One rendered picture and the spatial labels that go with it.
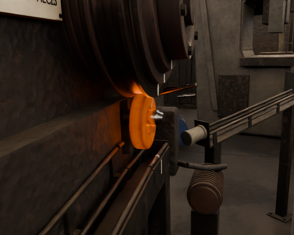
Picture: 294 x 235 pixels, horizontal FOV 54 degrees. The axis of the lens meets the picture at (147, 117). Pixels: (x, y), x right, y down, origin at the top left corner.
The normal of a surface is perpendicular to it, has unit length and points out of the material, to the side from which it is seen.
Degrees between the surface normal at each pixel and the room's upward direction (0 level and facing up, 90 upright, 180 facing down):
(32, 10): 90
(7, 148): 0
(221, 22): 90
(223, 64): 90
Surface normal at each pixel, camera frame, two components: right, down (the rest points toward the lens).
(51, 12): 0.96, 0.04
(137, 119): -0.28, -0.08
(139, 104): -0.22, -0.54
